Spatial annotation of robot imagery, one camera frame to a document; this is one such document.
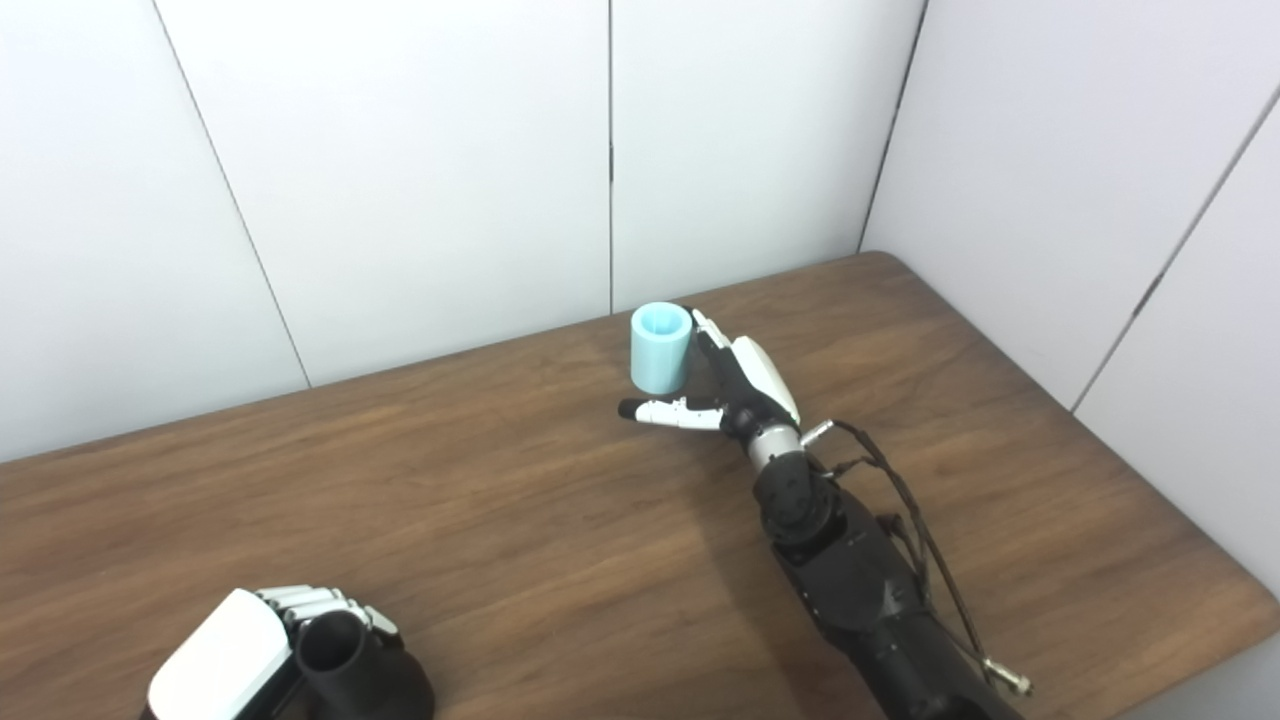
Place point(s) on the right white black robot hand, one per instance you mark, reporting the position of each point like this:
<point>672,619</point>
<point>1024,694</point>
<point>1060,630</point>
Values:
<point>760,385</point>

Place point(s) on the black funnel-shaped nozzle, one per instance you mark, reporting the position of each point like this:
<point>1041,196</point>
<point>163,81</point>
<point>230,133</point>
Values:
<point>370,680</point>

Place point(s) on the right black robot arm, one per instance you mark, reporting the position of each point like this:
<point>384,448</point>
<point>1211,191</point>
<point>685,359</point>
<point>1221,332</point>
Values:
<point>850,580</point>

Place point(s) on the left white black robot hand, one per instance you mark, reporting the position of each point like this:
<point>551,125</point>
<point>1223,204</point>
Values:
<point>215,660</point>

